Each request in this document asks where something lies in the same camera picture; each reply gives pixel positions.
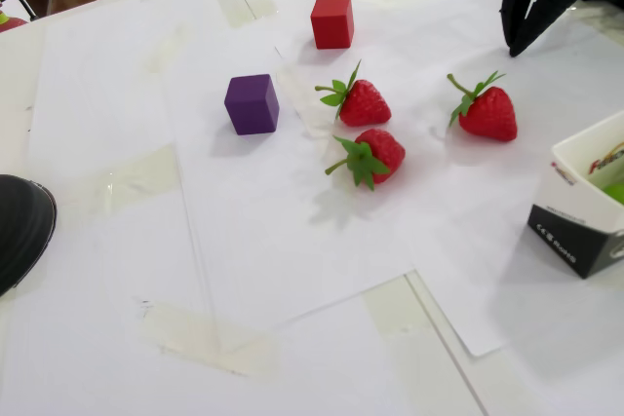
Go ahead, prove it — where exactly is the green plastic grape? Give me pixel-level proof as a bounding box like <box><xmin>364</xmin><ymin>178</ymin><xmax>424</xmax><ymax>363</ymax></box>
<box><xmin>600</xmin><ymin>180</ymin><xmax>624</xmax><ymax>207</ymax></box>

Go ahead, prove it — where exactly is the white black cardboard box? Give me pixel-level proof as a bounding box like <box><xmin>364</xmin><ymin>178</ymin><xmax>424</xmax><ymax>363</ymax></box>
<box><xmin>526</xmin><ymin>110</ymin><xmax>624</xmax><ymax>281</ymax></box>

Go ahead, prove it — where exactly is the red plastic strawberry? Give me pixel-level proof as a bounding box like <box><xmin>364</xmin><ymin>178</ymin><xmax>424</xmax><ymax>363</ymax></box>
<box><xmin>314</xmin><ymin>58</ymin><xmax>393</xmax><ymax>128</ymax></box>
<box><xmin>447</xmin><ymin>70</ymin><xmax>519</xmax><ymax>143</ymax></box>
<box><xmin>325</xmin><ymin>128</ymin><xmax>407</xmax><ymax>192</ymax></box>

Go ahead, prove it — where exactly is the red wooden cube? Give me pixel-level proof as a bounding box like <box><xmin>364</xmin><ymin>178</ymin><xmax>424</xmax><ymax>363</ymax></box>
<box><xmin>310</xmin><ymin>0</ymin><xmax>356</xmax><ymax>51</ymax></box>

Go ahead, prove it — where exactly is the white paper sheet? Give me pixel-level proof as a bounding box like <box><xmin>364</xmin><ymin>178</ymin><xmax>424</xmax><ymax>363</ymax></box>
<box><xmin>274</xmin><ymin>0</ymin><xmax>624</xmax><ymax>358</ymax></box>
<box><xmin>160</xmin><ymin>48</ymin><xmax>421</xmax><ymax>354</ymax></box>

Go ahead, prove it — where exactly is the purple wooden cube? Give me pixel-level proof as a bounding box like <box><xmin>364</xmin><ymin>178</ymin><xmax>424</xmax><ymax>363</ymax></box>
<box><xmin>223</xmin><ymin>73</ymin><xmax>281</xmax><ymax>136</ymax></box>

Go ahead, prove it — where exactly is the black round base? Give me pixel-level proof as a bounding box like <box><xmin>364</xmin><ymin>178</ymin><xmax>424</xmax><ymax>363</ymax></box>
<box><xmin>0</xmin><ymin>173</ymin><xmax>59</xmax><ymax>298</ymax></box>

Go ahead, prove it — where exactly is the black hose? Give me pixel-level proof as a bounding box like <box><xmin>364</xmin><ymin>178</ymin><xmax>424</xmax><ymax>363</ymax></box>
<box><xmin>0</xmin><ymin>0</ymin><xmax>38</xmax><ymax>22</ymax></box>

